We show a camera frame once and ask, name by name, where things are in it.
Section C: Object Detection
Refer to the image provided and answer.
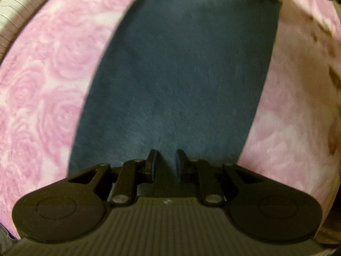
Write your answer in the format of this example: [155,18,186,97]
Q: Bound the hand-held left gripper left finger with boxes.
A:
[68,149,158,207]

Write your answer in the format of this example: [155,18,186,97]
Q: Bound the white ribbed quilt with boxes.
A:
[0,0,70,58]

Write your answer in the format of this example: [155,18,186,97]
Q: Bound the dark blue fleece cloth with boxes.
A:
[68,0,283,190]

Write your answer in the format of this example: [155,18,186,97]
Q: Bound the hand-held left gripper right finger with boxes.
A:
[174,149,267,207]

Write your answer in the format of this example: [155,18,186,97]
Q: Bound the pink rose blanket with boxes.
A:
[0,0,341,240]

